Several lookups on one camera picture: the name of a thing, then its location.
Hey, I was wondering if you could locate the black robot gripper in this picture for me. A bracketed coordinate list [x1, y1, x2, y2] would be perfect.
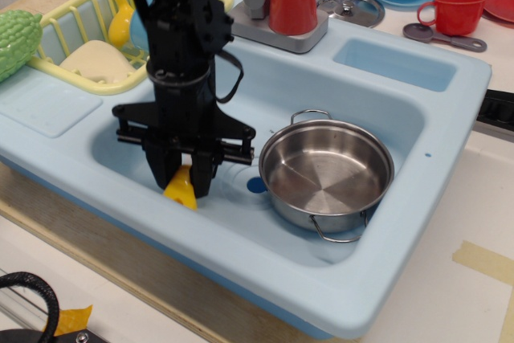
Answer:
[112, 65, 255, 198]

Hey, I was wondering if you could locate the toy knife yellow handle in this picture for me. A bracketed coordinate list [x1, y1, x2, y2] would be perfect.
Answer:
[163, 165, 198, 210]

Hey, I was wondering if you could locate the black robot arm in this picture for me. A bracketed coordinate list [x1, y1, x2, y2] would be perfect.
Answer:
[112, 0, 255, 198]

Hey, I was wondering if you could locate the stainless steel pot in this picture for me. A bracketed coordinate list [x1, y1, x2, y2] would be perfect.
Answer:
[259, 109, 395, 243]

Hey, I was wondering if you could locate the steel pot lid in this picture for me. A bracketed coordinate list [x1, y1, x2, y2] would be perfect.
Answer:
[316, 0, 386, 28]

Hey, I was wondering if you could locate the blue cup in rack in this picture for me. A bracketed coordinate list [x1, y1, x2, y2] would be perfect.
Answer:
[129, 10, 149, 52]

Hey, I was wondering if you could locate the yellow toy spoon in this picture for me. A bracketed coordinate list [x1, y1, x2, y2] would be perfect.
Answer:
[108, 0, 134, 48]

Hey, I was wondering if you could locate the grey toy faucet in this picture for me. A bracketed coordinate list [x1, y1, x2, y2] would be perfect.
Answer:
[229, 0, 328, 54]

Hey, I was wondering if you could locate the yellow dish rack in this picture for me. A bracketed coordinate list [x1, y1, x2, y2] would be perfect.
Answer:
[28, 0, 235, 96]

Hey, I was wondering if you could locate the yellow tape piece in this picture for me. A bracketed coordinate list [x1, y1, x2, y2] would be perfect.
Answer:
[53, 304, 93, 337]

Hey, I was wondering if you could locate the green toy vegetable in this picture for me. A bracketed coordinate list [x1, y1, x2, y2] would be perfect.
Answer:
[1, 10, 43, 81]

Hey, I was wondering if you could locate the light blue toy sink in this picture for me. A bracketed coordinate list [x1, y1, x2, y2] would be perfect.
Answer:
[1, 21, 492, 338]

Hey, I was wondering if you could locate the grey toy spoon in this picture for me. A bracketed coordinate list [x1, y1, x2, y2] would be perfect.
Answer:
[402, 23, 487, 52]

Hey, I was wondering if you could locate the red plastic mug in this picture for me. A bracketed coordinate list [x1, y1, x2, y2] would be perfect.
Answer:
[417, 0, 485, 36]

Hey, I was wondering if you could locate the black braided cable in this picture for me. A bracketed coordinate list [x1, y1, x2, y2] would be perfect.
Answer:
[0, 271, 61, 343]

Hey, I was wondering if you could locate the black rail at right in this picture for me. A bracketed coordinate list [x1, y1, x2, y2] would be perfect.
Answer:
[476, 89, 514, 132]

